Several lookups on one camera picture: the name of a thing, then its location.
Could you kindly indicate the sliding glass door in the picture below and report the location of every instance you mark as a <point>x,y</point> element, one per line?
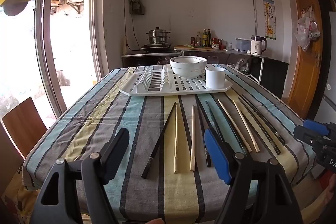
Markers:
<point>42,29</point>

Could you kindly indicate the dark sauce bottle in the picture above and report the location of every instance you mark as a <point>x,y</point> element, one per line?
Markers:
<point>209,39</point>

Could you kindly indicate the red label jar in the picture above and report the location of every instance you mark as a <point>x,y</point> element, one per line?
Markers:
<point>215,46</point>

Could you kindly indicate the light wooden chopstick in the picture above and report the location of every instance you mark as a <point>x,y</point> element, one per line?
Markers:
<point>245,124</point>
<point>193,140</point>
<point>176,140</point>
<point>233,124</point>

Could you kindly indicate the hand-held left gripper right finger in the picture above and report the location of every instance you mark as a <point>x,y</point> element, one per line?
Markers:
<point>218,155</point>

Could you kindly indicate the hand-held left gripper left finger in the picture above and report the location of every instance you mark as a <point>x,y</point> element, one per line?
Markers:
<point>116,150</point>

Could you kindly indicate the person's right hand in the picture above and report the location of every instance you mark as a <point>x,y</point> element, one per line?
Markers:
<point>331,188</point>

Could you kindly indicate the white electric kettle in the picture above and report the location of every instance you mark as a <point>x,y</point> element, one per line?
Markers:
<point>256,47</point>

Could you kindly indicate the black board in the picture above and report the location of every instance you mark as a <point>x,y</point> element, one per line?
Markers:
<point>273,77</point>

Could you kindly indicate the steel steamer pot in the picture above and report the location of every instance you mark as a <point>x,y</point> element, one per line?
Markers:
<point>157,35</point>

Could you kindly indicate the striped tablecloth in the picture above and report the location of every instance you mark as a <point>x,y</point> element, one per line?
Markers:
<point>162,195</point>

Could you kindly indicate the giraffe wall poster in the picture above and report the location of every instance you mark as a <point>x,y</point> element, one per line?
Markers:
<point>269,19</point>

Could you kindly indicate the clear plastic storage container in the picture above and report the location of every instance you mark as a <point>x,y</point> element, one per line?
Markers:
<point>242,45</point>

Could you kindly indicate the white plastic dish rack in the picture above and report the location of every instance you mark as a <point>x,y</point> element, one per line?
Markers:
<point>183,87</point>

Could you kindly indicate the black cooktop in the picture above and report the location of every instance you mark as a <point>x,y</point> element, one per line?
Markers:
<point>157,46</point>

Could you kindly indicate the wooden door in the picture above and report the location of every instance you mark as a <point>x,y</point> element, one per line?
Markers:
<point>304,77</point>

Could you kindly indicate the plastic bag under shelf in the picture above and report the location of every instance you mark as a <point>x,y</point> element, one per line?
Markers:
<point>242,65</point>

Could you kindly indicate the olive oil bottle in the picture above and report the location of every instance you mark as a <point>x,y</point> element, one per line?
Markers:
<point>204,39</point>

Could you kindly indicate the wooden chair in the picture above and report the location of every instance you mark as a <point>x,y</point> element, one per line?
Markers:
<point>22,127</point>

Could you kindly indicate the steel stove stand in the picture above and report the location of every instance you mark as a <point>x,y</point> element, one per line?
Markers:
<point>147,54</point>

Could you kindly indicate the white cup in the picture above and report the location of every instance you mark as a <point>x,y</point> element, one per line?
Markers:
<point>215,78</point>

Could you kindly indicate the person's left hand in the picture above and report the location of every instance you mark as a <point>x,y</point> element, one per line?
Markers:
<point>155,221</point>

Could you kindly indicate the hanging plastic bags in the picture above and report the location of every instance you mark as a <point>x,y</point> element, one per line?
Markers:
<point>305,32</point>

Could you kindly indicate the white refrigerator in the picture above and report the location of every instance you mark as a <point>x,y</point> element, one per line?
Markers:
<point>328,69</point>

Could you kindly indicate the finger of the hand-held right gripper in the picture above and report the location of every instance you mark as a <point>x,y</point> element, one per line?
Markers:
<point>316,127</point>
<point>304,134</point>

